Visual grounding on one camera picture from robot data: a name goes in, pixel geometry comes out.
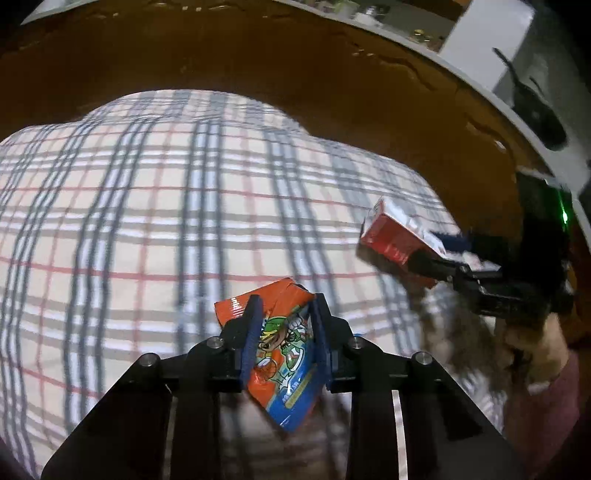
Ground red white 1928 box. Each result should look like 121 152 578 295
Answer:
360 197 474 289

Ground person right hand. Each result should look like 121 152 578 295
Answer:
495 313 570 383

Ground black wok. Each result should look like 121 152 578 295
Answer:
492 47 568 151

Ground wooden lower cabinets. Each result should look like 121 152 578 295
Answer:
1 1 550 239

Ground orange blue snack bag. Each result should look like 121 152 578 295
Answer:
214 278 322 433

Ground plaid tablecloth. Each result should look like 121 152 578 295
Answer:
1 90 505 476

